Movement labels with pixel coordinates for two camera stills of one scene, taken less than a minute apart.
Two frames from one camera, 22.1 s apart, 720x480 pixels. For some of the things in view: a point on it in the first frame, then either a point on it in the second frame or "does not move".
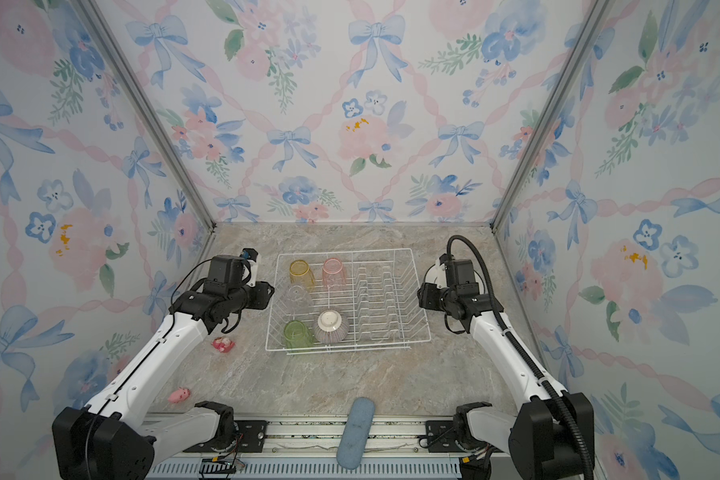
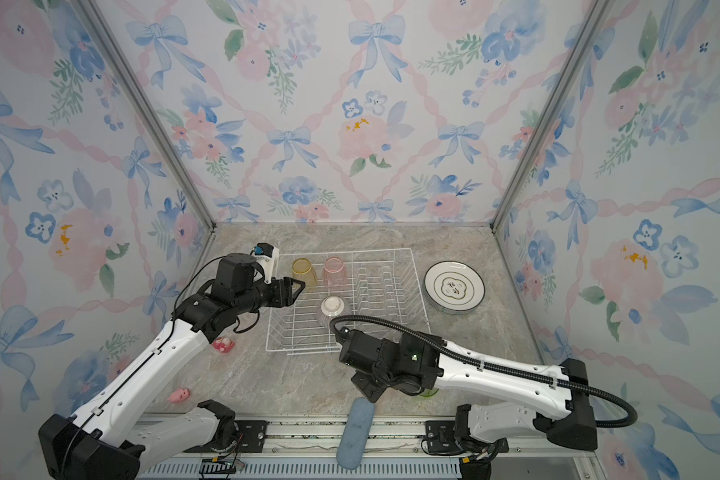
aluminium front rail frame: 308,450 does not move
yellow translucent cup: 300,274 does not move
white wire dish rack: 335,300 does not move
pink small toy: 179,395 does not move
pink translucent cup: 333,273 does not move
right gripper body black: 440,300 → 373,389
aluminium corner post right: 596,16 does not move
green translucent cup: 297,335 → 430,393
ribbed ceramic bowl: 331,328 → 332,306
